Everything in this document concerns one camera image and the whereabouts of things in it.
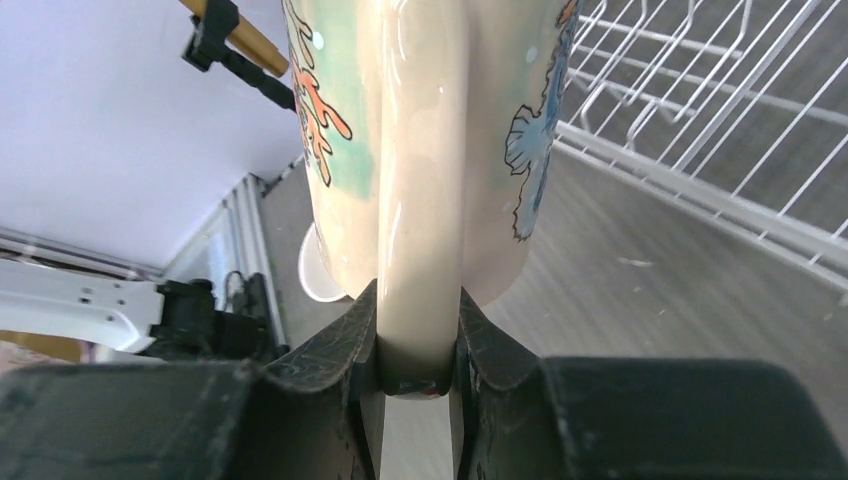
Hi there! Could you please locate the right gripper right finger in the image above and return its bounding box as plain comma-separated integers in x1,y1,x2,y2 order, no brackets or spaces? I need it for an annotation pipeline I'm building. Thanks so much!
449,291,539,479

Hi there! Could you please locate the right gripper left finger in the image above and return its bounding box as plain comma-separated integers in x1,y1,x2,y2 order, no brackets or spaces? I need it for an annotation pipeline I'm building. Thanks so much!
267,281,386,479

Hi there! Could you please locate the cream floral cup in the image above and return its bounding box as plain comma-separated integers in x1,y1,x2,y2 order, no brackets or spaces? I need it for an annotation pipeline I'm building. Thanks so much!
283,1,582,397

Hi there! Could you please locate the gold microphone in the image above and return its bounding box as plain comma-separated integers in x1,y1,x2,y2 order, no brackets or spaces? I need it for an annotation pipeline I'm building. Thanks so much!
181,0,295,111

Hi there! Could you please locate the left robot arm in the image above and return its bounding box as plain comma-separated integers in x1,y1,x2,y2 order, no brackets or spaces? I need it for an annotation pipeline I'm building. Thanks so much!
1,259,289,362

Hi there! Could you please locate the white wire dish rack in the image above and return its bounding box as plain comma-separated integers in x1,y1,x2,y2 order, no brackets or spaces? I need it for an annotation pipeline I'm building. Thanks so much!
555,1,847,289

